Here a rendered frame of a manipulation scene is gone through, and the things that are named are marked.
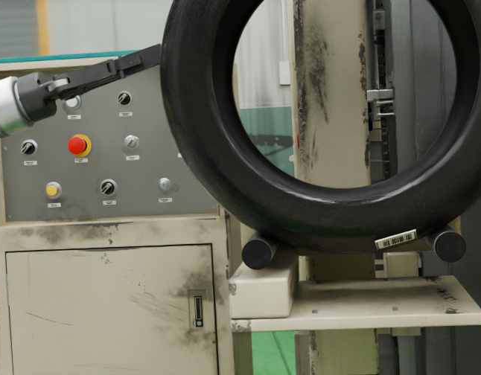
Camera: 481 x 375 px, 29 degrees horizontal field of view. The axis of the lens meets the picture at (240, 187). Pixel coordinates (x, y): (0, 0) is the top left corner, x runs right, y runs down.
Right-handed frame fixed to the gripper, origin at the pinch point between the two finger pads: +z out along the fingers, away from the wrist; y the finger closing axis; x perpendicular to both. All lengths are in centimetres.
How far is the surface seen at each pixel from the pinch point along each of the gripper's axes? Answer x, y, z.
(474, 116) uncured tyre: 24, -12, 44
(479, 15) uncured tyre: 11, -12, 49
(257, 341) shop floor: 112, 337, -48
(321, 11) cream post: -1.3, 25.9, 29.5
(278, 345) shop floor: 115, 327, -37
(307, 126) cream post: 17.9, 26.1, 20.7
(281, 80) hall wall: -54, 890, -15
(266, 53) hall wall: -89, 895, -22
